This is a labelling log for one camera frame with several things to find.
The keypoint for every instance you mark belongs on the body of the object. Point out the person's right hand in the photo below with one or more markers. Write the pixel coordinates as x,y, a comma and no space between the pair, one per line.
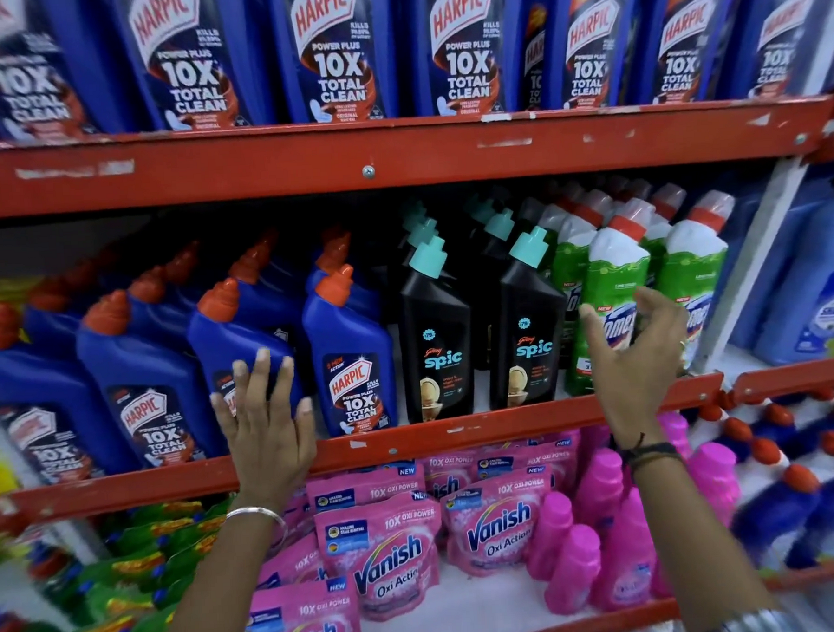
633,384

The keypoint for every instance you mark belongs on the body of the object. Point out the person's left hand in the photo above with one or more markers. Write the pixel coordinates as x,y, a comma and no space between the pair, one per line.
267,452

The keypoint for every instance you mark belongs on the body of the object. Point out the person's left thumb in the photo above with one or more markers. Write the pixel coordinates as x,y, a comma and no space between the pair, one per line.
306,426

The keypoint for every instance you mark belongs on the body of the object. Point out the person's right thumb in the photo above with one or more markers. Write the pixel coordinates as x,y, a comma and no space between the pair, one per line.
596,331

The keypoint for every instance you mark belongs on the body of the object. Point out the person's left little finger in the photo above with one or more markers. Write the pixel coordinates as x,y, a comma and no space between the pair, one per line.
223,416

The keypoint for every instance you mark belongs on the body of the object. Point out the person's left middle finger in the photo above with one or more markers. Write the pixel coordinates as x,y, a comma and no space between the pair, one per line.
263,380

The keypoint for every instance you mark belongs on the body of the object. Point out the person's right forearm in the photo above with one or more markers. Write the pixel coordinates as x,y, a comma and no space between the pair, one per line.
693,535

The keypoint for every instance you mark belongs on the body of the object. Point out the person's left forearm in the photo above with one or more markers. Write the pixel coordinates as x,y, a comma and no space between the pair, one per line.
222,594

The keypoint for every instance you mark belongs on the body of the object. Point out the group of green white bottles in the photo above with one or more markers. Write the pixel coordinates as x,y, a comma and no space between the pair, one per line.
613,274

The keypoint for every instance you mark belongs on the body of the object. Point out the group of orange-capped blue bottles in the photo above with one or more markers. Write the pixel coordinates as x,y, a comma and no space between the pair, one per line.
148,382

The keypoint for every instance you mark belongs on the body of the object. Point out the long red shelf beam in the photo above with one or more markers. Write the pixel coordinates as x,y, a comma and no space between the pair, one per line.
396,442

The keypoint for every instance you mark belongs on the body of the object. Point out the silver bangle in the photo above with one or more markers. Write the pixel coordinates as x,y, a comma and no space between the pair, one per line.
256,511

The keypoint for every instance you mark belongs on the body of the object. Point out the black wrist thread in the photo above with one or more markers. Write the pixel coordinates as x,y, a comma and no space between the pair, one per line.
651,450

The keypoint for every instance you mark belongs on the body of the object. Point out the pile of pink pouches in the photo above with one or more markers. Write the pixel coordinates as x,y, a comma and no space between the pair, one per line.
394,550

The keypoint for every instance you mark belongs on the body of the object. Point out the group of teal-capped black bottles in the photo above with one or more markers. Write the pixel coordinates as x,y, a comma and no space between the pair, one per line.
436,339

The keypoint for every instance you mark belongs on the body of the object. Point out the light blue detergent bottle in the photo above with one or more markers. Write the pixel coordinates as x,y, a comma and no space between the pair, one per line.
756,259
813,284

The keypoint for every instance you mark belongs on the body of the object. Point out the pile of green packets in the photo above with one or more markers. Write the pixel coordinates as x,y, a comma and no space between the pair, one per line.
137,571

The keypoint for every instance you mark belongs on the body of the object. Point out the short red shelf beam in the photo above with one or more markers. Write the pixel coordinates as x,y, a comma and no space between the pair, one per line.
797,376

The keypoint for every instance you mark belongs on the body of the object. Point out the scuffed red shelf beam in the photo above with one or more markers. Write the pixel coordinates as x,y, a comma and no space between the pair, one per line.
242,164

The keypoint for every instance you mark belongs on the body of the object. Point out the group of pink bottles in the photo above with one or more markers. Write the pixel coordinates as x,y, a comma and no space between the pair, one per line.
573,569

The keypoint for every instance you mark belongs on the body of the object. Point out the group of blue white bottles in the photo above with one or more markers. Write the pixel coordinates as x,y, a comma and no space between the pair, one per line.
769,510

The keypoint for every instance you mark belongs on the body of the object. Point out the striped sleeve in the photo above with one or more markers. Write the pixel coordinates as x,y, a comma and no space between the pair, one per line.
751,626

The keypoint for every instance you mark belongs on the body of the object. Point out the row of large blue bottles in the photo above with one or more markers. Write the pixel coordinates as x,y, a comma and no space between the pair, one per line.
333,51

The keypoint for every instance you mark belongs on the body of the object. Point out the white shelf upright post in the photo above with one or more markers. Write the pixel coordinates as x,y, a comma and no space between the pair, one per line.
749,267

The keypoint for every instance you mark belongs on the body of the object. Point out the grey shelf upright post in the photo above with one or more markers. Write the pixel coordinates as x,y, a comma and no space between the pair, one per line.
80,539

